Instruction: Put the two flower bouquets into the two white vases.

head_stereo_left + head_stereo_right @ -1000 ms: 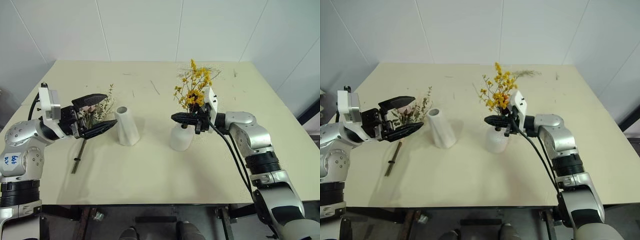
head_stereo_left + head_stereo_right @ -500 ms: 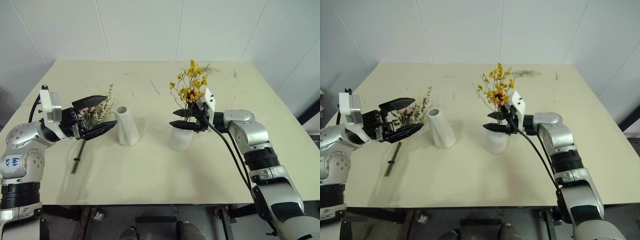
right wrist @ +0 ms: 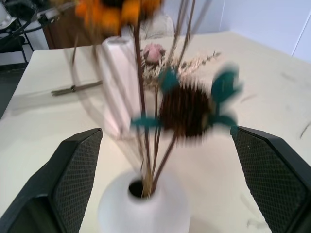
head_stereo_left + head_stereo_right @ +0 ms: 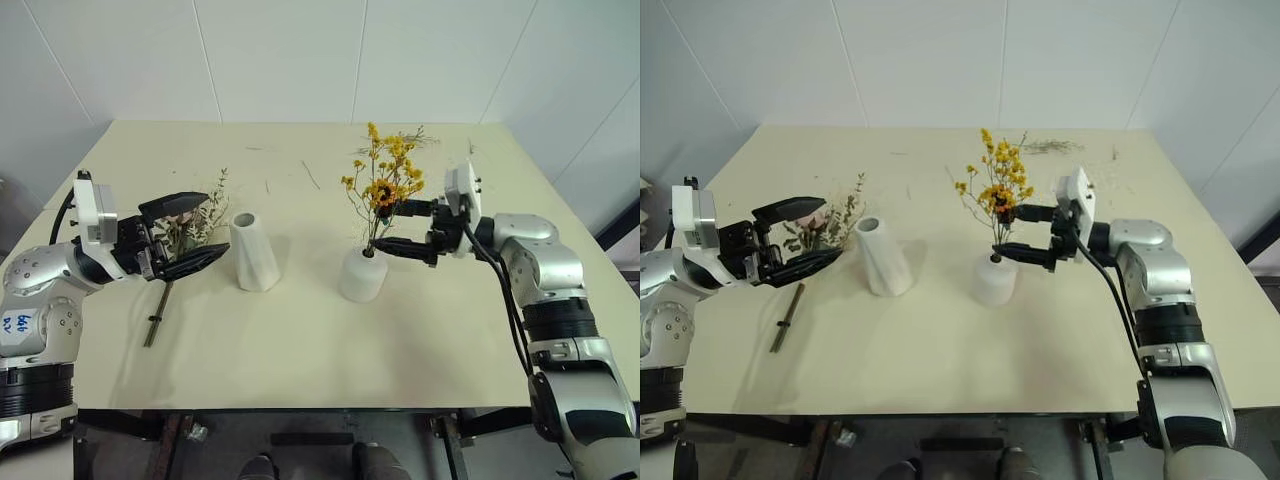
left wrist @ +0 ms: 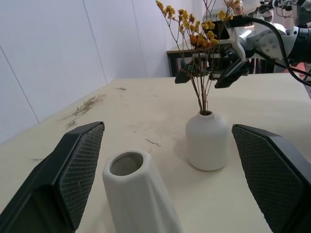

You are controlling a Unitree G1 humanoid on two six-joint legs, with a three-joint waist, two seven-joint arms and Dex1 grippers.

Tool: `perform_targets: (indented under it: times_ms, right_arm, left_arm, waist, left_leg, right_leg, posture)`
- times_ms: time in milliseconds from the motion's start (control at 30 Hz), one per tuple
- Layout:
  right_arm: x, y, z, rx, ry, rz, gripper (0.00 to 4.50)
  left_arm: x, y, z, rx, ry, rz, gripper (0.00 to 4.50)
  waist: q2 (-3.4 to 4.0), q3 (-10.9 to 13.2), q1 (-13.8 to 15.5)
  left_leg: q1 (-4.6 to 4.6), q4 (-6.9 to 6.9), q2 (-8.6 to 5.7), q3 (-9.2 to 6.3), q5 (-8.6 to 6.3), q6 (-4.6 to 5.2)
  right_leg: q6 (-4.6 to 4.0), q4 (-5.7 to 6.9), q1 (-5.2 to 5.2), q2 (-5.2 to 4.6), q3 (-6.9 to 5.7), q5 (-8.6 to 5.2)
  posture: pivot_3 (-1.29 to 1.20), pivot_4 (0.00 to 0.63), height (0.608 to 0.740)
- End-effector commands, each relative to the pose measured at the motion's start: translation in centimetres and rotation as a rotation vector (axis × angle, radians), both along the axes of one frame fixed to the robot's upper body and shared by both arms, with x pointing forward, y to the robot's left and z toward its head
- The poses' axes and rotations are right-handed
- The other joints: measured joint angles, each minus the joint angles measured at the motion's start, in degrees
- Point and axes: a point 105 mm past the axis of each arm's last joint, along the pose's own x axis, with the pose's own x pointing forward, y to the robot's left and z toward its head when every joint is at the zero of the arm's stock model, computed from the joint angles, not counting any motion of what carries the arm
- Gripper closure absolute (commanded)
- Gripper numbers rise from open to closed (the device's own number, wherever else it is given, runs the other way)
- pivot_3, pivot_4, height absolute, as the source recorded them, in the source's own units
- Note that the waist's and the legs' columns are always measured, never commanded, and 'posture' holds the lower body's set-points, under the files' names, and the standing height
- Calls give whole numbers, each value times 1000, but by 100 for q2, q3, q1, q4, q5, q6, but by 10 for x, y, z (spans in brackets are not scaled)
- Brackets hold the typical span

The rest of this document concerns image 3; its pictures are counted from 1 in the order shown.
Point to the round white vase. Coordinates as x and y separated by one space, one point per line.
160 214

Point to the white crumpled bag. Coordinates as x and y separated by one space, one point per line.
159 26

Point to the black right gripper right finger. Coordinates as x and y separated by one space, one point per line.
269 174

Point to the tall white vase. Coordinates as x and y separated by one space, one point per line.
116 72

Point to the pink flower dried grass bouquet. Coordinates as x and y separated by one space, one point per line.
153 54

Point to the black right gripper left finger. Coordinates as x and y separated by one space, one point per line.
73 174

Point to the black metal frame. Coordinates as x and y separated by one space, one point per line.
17 36

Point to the brown wooden cabinet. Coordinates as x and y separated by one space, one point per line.
63 29

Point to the orange flower bouquet teal leaves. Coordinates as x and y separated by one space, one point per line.
184 111

